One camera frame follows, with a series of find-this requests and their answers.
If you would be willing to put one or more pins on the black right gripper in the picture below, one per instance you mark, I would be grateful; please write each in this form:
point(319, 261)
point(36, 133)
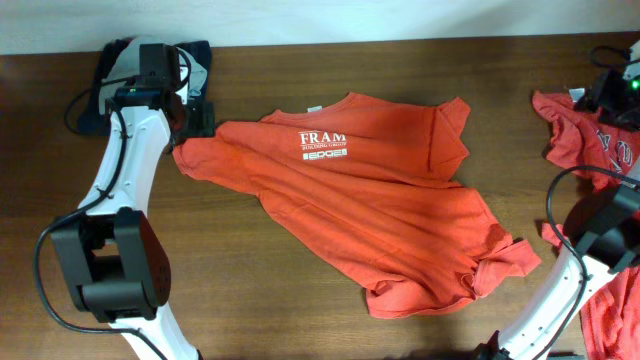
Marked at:
point(599, 94)

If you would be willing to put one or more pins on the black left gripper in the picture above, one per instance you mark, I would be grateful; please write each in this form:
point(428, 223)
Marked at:
point(201, 120)

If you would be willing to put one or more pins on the red FRAM t-shirt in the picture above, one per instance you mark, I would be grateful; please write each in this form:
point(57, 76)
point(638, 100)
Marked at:
point(368, 186)

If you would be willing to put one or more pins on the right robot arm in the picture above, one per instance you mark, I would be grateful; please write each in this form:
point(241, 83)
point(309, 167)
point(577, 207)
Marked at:
point(598, 240)

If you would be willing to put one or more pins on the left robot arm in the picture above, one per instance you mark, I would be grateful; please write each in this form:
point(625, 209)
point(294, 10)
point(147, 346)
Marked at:
point(114, 266)

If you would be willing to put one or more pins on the folded dark navy garment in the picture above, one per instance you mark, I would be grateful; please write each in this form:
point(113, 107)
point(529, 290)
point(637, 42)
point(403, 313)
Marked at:
point(90, 122)

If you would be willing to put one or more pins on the red soccer t-shirt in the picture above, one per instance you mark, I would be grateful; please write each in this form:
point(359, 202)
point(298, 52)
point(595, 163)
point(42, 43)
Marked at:
point(610, 318)

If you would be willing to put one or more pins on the light grey crumpled garment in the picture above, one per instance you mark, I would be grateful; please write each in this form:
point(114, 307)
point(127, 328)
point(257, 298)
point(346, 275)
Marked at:
point(126, 64)

